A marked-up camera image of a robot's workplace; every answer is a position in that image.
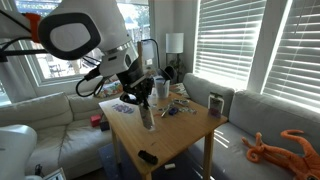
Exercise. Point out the dark blue box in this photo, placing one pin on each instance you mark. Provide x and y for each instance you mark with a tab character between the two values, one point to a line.
104	125

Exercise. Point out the black rounded object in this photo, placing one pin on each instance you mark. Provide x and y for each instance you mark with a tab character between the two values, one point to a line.
170	73

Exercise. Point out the red box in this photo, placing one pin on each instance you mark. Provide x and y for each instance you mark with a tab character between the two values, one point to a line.
95	120

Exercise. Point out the colourful printed pillow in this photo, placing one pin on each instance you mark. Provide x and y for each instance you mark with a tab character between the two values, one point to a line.
111	89

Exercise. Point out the white rounded device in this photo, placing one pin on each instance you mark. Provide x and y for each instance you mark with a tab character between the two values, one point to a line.
15	150

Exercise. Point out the metal scissors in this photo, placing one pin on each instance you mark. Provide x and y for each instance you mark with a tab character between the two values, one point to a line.
165	111

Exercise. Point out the small white block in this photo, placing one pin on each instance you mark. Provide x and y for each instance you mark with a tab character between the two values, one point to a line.
170	166

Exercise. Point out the clear printed snack bag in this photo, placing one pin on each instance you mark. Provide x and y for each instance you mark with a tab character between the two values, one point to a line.
147	118

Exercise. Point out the small shiny metal items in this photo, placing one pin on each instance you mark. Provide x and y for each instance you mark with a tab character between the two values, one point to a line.
188	110

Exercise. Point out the purple printed flat item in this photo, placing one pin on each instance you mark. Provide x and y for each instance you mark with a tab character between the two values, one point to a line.
123	108

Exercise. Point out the light wooden table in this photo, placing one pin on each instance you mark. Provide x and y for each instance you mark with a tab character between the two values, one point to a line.
173	133

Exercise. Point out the black mount bar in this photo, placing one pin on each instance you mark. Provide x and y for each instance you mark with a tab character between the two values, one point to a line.
23	53

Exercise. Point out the small black oblong object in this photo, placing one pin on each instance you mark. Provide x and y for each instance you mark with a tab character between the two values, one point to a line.
147	157

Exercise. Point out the orange octopus plush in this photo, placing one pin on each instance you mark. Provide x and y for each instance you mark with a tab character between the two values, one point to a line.
293	160

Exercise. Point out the white framed picture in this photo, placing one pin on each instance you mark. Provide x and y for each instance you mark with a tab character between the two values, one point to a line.
55	175

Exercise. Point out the black gooseneck stand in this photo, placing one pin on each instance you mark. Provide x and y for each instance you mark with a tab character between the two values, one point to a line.
156	45

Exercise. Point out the dark blue rug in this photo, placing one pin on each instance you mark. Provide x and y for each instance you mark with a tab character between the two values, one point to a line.
108	156

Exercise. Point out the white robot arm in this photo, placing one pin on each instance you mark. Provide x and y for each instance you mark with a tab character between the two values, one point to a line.
83	20

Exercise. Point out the wooden stick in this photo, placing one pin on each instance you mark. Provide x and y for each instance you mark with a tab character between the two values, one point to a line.
140	53

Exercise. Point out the printed magazine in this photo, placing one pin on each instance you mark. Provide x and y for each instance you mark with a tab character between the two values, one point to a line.
180	90

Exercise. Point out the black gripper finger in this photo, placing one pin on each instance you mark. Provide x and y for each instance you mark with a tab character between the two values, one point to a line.
129	99
145	96

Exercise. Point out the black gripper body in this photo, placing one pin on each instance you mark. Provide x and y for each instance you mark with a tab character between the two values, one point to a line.
135	78

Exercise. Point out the grey fabric sofa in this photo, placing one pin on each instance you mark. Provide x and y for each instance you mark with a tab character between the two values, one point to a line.
260	123

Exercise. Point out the small blue object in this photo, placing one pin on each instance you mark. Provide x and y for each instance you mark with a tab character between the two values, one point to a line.
173	111

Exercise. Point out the white shade floor lamp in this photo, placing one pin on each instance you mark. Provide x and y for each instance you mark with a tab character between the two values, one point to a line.
174	42

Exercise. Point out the white leather sofa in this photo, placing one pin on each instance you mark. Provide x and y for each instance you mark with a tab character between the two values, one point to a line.
50	133

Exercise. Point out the white window blind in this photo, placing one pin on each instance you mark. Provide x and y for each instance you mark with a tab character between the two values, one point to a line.
296	53
230	36

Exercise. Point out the white plastic cup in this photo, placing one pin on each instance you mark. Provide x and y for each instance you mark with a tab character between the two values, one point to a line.
162	88

